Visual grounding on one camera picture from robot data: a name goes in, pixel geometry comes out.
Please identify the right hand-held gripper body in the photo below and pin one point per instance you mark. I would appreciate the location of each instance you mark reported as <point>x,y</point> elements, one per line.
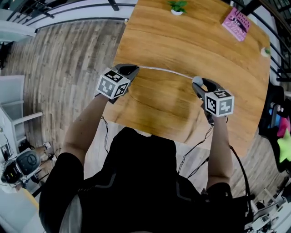
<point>219,103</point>

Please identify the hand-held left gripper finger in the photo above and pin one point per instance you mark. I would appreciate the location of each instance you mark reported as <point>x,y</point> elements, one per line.
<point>133,74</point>
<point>125,66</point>

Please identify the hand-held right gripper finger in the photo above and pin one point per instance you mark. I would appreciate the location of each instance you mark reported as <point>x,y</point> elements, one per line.
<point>211,86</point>
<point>199,92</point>

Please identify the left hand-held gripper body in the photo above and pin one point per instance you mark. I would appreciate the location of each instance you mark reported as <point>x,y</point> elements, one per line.
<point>111,84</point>

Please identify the white round tape measure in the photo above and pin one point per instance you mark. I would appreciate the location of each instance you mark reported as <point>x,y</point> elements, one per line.
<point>197,80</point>

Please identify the person's left forearm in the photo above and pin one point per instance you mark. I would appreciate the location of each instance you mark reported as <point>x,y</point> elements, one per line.
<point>84,127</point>

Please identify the person's right forearm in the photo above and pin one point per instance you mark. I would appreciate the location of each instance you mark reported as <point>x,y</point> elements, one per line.
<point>219,150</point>

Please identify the black office chair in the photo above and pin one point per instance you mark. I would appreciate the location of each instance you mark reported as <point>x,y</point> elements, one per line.
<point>266,109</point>

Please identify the blue cushion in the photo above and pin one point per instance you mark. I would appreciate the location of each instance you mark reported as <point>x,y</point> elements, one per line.
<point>274,118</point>

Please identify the tiny plant in beige pot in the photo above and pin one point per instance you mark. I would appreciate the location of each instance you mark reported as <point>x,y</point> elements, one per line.
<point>264,52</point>

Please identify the black railing with wooden handrail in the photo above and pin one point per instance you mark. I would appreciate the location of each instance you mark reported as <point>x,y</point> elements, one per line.
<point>113,4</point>

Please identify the pink book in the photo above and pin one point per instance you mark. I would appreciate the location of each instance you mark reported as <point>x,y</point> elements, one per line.
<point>236,23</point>

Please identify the pink cushion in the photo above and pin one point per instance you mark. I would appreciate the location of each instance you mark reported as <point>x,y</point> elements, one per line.
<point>284,126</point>

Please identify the potted plant in white pot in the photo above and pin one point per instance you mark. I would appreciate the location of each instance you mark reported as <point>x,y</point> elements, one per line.
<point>177,11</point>

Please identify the green star cushion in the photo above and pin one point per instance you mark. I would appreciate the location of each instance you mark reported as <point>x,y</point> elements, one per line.
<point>285,148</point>

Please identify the person's black shirt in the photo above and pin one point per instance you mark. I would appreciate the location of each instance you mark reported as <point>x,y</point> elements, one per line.
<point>141,182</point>

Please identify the grey round-faced device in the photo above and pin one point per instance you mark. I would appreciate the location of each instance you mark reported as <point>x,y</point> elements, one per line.
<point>28,161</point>

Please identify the white shelf frame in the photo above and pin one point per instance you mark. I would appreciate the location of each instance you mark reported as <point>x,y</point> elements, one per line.
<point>11,91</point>

